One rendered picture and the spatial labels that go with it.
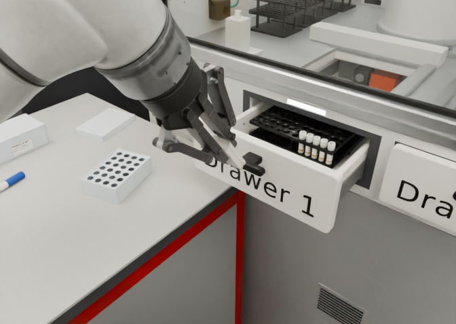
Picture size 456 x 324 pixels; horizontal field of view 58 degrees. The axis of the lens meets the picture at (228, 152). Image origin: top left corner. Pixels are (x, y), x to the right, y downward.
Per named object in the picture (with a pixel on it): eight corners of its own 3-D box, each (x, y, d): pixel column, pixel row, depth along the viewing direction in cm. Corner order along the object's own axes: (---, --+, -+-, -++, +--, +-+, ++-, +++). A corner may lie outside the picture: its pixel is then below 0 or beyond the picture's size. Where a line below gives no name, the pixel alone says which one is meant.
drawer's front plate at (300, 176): (328, 235, 64) (338, 178, 58) (194, 167, 80) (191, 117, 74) (333, 229, 65) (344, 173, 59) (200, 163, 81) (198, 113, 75)
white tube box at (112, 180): (118, 205, 79) (115, 189, 77) (83, 194, 82) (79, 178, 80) (152, 170, 89) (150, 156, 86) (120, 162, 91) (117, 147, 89)
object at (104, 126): (103, 142, 98) (102, 136, 97) (76, 134, 102) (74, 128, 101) (136, 119, 108) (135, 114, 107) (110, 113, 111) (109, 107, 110)
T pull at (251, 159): (261, 178, 63) (262, 171, 62) (224, 161, 67) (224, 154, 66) (274, 168, 66) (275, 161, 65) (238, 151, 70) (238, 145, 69)
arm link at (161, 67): (186, 3, 37) (212, 45, 42) (123, -10, 42) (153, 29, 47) (129, 81, 35) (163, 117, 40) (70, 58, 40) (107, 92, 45)
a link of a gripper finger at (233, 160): (226, 145, 56) (224, 149, 56) (243, 166, 62) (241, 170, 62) (210, 138, 58) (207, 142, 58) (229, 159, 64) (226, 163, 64)
